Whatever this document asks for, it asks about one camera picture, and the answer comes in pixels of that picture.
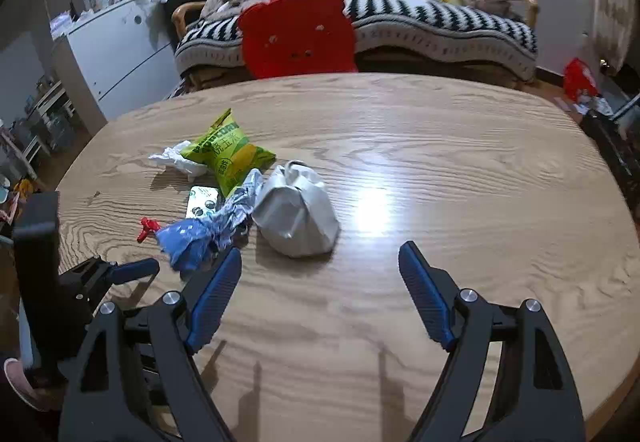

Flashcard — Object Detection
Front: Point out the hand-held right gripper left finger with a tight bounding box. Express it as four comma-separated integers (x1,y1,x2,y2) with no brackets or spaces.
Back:
59,246,243,442

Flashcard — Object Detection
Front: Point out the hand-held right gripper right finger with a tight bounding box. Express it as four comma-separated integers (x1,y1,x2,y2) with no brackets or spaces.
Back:
397,241,587,442

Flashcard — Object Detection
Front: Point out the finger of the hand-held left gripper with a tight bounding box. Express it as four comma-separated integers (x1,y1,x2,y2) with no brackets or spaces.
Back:
107,257,161,286

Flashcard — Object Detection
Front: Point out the blue foil wrapper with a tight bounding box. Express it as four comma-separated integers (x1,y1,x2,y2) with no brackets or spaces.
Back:
155,168,264,271

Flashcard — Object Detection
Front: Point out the silver blister pill pack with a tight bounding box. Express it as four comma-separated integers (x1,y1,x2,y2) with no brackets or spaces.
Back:
186,185,221,219

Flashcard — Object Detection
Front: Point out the white tissue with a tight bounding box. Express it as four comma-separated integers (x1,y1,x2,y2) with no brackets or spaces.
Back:
148,141,208,181

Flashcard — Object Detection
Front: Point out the white paper bag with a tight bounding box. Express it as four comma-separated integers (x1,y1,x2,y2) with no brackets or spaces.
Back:
251,160,341,258

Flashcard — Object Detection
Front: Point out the green yellow snack packet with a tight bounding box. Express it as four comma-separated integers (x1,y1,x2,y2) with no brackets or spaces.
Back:
179,108,277,198

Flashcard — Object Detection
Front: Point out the white shelf rack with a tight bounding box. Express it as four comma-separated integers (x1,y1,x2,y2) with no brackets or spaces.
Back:
20,80,77,159

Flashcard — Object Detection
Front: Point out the white dresser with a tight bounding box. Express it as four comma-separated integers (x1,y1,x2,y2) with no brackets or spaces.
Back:
52,0,181,123

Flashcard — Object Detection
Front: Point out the red plastic bag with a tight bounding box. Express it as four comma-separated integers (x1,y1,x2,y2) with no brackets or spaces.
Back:
563,57,598,104

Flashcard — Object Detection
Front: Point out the black white striped blanket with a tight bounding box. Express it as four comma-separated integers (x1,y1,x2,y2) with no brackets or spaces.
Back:
175,0,538,78

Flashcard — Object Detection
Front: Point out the red plastic chair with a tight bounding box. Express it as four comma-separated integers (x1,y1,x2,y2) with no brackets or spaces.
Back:
237,0,358,79

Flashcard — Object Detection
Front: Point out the patterned curtain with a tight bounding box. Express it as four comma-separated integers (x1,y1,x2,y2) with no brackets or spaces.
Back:
595,0,636,73

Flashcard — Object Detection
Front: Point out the wooden frame sofa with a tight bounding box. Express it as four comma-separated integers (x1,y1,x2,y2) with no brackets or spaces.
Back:
172,0,542,88

